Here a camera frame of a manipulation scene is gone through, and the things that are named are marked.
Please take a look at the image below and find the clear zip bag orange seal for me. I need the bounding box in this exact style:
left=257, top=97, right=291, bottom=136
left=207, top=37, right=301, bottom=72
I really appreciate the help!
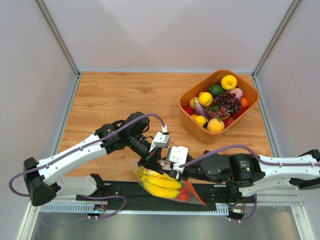
left=134, top=164, right=208, bottom=207

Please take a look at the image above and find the yellow banana bunch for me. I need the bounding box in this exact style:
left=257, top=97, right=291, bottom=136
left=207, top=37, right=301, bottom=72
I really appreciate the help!
left=135, top=166, right=182, bottom=199

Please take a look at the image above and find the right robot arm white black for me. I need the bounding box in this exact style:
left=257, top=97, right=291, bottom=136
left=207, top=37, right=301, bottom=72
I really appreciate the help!
left=158, top=149, right=320, bottom=203

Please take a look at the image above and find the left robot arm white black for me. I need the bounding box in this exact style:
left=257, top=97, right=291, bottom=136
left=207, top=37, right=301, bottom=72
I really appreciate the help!
left=23, top=112, right=168, bottom=207

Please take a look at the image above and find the red strawberry in bag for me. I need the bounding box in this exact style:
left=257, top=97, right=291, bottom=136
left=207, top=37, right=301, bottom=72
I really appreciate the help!
left=175, top=186, right=190, bottom=203

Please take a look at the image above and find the orange plastic bin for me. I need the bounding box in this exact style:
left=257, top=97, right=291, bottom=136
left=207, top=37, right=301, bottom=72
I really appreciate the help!
left=178, top=69, right=260, bottom=144

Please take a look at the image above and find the peach fruit front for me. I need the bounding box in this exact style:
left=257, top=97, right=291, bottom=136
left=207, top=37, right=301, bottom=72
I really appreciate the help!
left=207, top=118, right=225, bottom=133

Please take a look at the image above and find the small yellow lemon front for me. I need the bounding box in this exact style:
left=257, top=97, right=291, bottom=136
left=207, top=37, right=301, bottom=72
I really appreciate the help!
left=192, top=115, right=207, bottom=127

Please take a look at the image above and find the red apple in bin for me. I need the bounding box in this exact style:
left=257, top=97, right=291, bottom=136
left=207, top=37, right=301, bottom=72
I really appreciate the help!
left=222, top=117, right=235, bottom=129

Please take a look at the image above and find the red grape bunch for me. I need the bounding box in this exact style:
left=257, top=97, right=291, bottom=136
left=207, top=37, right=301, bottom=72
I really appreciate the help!
left=205, top=105, right=230, bottom=121

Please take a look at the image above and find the red pepper in bin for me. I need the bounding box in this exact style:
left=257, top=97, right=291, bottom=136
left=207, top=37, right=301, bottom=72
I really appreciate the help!
left=183, top=105, right=194, bottom=116

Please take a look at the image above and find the dark purple grape bunch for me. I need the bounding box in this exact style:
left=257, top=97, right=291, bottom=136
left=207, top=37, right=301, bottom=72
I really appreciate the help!
left=211, top=91, right=242, bottom=113

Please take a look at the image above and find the orange fruit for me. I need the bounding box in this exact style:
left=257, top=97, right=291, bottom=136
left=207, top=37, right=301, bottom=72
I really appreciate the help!
left=240, top=97, right=249, bottom=109

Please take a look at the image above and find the green lime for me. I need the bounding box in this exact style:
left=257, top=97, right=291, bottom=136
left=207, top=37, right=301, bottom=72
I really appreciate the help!
left=208, top=84, right=225, bottom=98

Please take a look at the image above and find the purple onion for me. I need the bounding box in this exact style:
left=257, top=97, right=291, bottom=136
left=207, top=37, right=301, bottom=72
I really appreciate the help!
left=230, top=87, right=244, bottom=100

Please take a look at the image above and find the yellow apple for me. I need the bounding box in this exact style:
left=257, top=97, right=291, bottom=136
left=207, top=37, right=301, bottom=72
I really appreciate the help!
left=220, top=75, right=238, bottom=91

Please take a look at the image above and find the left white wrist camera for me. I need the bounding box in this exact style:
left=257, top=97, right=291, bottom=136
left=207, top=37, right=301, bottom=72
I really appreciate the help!
left=149, top=131, right=171, bottom=152

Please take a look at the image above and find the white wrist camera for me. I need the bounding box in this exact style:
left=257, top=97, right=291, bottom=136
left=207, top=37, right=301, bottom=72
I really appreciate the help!
left=166, top=146, right=189, bottom=180
left=149, top=131, right=171, bottom=152

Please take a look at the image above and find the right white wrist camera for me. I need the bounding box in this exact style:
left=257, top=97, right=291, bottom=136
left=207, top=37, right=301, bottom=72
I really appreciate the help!
left=166, top=146, right=189, bottom=180

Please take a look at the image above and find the grey cable duct rail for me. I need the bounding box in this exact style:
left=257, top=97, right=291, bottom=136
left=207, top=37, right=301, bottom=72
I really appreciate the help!
left=39, top=202, right=231, bottom=216

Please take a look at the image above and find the right aluminium frame post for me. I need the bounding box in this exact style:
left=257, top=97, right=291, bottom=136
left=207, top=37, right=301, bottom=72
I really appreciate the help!
left=252, top=0, right=302, bottom=76

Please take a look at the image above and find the aluminium frame post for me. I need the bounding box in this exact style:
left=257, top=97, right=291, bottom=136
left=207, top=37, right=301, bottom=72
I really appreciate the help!
left=252, top=0, right=302, bottom=76
left=34, top=0, right=81, bottom=77

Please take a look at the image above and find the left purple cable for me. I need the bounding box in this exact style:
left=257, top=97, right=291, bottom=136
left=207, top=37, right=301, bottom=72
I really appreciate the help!
left=8, top=113, right=168, bottom=197

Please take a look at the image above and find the left aluminium frame post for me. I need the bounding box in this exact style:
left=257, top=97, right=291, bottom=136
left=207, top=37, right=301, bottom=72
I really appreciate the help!
left=34, top=0, right=81, bottom=77

